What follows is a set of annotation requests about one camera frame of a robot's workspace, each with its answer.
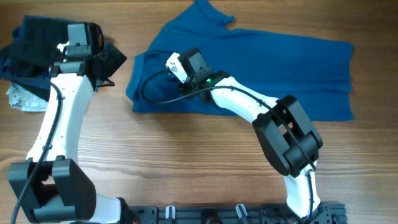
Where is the light washed denim garment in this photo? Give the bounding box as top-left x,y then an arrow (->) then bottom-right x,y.
6,82 -> 48,112

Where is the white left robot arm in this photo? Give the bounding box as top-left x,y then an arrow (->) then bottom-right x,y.
8,42 -> 136,223

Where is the black folded garment on top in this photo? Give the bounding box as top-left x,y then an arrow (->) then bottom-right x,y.
8,17 -> 72,78

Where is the blue folded denim garment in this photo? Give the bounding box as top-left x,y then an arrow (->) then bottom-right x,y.
0,15 -> 78,100

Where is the blue polo shirt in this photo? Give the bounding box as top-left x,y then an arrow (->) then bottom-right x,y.
126,1 -> 353,121

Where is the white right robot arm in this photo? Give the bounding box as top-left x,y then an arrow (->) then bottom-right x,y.
179,72 -> 323,223

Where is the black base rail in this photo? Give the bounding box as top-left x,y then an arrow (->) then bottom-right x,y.
130,202 -> 348,224

